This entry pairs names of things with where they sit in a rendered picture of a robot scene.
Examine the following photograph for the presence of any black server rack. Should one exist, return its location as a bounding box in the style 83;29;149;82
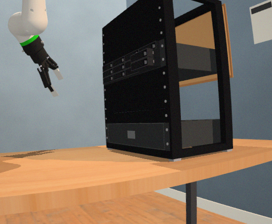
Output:
102;0;233;162

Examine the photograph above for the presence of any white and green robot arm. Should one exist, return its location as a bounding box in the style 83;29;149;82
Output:
8;0;48;56

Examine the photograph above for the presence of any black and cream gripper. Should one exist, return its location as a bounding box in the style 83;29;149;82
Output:
30;47;63;97

